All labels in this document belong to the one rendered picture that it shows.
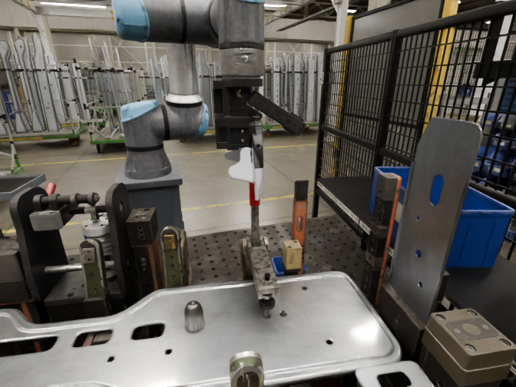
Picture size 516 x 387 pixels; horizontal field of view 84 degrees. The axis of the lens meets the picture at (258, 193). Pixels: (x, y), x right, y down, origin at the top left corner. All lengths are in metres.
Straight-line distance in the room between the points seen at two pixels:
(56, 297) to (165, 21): 0.59
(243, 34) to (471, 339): 0.55
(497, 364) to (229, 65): 0.57
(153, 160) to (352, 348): 0.75
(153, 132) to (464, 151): 0.80
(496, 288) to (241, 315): 0.48
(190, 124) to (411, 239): 0.71
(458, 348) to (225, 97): 0.50
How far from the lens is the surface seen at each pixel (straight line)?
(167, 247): 0.63
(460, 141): 0.50
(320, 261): 1.24
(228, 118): 0.50
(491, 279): 0.75
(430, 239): 0.56
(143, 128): 0.96
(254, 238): 0.61
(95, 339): 0.61
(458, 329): 0.54
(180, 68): 0.96
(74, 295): 0.76
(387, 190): 0.68
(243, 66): 0.50
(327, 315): 0.57
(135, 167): 0.99
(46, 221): 0.68
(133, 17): 0.57
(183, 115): 0.97
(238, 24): 0.51
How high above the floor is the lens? 1.39
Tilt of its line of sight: 21 degrees down
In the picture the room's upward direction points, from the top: straight up
